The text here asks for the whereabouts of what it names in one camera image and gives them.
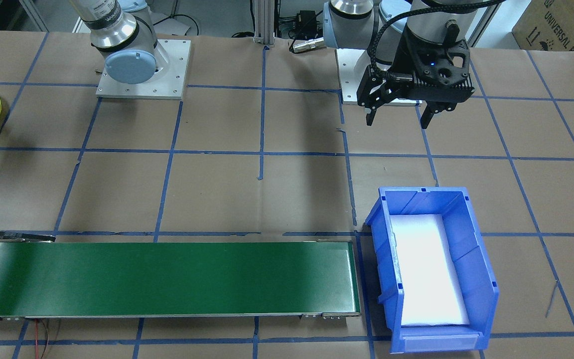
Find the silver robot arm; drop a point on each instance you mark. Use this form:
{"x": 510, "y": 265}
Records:
{"x": 117, "y": 35}
{"x": 352, "y": 25}

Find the silver cylindrical connector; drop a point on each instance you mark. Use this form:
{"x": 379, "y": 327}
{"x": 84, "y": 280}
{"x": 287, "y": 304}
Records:
{"x": 307, "y": 45}

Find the black power adapter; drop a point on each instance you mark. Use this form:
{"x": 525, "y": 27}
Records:
{"x": 308, "y": 21}

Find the brown cardboard box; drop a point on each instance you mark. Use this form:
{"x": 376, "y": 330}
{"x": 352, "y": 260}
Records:
{"x": 551, "y": 20}

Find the white foam sheet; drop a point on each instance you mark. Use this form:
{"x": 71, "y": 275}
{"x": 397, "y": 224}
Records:
{"x": 426, "y": 274}

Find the blue plastic storage bin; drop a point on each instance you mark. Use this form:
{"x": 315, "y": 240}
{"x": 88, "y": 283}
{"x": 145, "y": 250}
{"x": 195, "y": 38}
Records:
{"x": 471, "y": 279}

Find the green conveyor belt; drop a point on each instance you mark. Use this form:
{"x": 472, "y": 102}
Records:
{"x": 167, "y": 276}

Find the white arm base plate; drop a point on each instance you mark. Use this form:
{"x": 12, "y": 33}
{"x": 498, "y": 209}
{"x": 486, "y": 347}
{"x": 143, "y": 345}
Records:
{"x": 177, "y": 75}
{"x": 349, "y": 75}

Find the grey slanted frame bar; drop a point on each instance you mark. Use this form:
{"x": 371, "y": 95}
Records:
{"x": 33, "y": 15}
{"x": 481, "y": 27}

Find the aluminium frame post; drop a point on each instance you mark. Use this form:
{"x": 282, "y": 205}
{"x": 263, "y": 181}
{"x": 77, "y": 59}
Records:
{"x": 263, "y": 25}

